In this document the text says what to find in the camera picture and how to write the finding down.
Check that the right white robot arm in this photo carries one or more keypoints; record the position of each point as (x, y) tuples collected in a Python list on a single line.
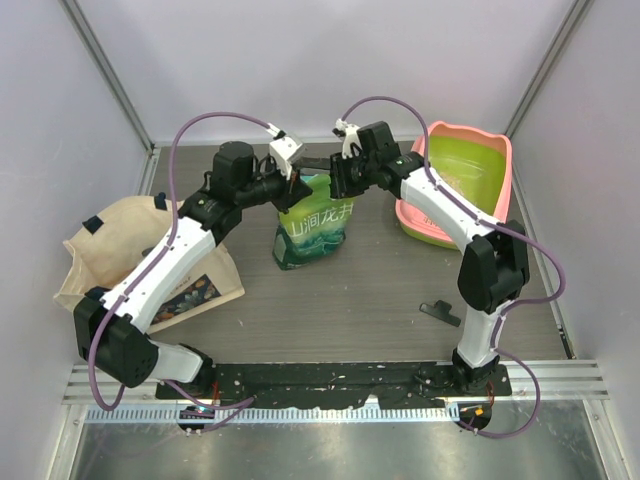
[(495, 264)]

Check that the green cat litter bag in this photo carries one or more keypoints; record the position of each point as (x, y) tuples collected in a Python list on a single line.
[(314, 228)]

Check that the beige canvas tote bag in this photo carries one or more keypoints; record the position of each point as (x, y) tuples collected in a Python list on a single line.
[(112, 243)]

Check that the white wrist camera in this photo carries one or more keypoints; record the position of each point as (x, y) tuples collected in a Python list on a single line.
[(348, 134), (286, 151)]

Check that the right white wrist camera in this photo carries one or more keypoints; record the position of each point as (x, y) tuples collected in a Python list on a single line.
[(348, 134)]

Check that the pink green litter box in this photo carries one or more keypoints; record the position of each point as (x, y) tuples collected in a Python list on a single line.
[(476, 164)]

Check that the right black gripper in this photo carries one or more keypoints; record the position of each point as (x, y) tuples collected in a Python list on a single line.
[(338, 185)]

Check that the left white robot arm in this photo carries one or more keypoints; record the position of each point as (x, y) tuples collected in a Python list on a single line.
[(111, 325)]

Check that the aluminium frame rail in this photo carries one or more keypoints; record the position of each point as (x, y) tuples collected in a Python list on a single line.
[(151, 402)]

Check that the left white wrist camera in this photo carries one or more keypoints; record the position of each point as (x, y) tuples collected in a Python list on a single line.
[(286, 151)]

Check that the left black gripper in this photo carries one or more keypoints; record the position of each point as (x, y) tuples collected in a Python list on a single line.
[(292, 191)]

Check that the black rectangular box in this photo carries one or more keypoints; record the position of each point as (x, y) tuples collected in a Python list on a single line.
[(311, 165)]

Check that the cat litter granules pile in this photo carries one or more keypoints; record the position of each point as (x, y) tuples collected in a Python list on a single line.
[(458, 183)]

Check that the black bag clip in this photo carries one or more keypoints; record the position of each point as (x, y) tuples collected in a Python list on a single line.
[(441, 310)]

